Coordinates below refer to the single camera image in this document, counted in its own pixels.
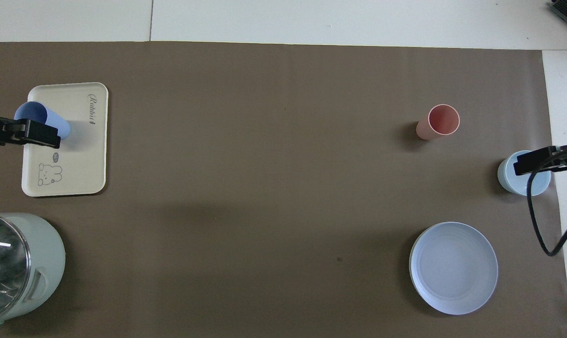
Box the blue ribbed plastic cup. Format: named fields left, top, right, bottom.
left=14, top=101, right=72, bottom=142

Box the pink plastic cup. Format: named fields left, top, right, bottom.
left=415, top=104, right=461, bottom=140

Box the cream rabbit print tray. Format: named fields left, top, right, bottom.
left=21, top=82, right=109, bottom=197

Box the light blue mug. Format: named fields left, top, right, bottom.
left=497, top=150, right=552, bottom=197

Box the light blue round plate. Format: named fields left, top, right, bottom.
left=409, top=222, right=499, bottom=315

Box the pale green electric cooker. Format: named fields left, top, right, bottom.
left=0, top=213, right=67, bottom=328

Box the brown table mat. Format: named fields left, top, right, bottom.
left=0, top=41, right=567, bottom=338

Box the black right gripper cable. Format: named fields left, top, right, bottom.
left=526, top=153, right=567, bottom=257

